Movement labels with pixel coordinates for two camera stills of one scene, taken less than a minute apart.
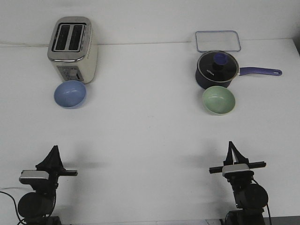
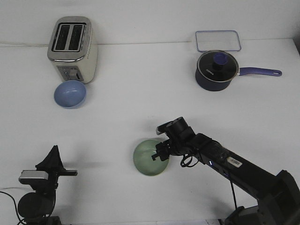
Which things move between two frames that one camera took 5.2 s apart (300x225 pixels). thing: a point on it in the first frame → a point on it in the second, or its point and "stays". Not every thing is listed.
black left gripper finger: x=53 y=161 stays
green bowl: x=218 y=100 → x=143 y=161
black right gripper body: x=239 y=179 → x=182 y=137
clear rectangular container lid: x=208 y=41 stays
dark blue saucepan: x=204 y=83 stays
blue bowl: x=70 y=94 stays
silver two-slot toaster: x=72 y=49 stays
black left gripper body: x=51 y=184 stays
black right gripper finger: x=240 y=158 → x=163 y=150
